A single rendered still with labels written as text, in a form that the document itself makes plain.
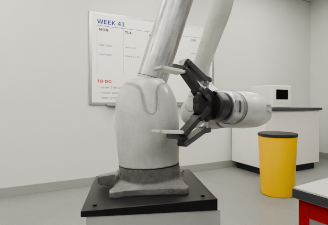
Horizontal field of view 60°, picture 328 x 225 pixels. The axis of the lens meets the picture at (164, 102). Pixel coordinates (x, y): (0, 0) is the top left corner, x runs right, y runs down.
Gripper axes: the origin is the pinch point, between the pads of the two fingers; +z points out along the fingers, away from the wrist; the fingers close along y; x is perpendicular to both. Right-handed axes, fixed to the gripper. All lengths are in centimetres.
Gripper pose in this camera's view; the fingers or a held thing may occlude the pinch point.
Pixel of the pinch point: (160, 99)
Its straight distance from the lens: 61.1
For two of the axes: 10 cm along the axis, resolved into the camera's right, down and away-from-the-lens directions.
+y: -0.3, 10.0, -0.9
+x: -6.6, 0.5, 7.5
